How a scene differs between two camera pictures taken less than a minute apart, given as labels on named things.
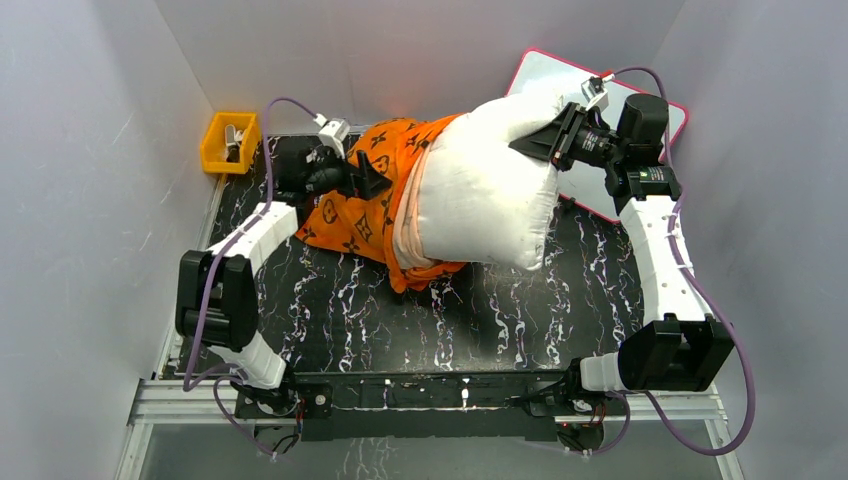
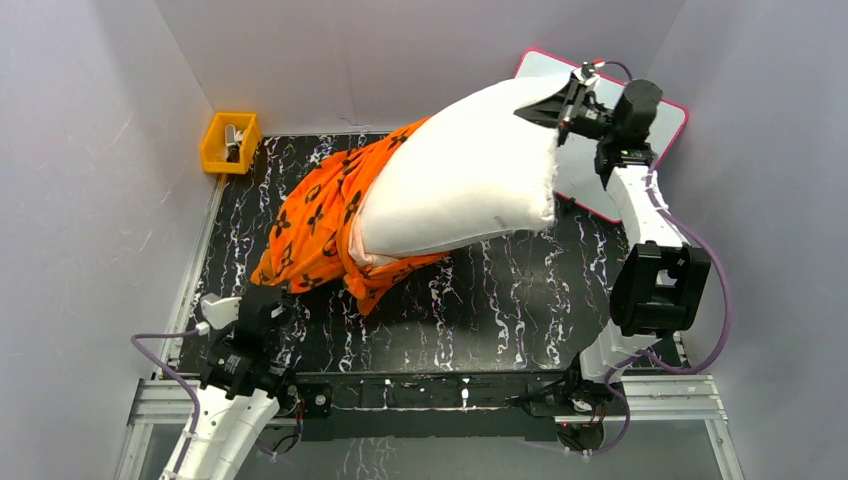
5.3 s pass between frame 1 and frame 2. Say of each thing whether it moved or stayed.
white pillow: moved
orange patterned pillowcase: moved
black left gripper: moved
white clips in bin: stayed
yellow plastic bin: stayed
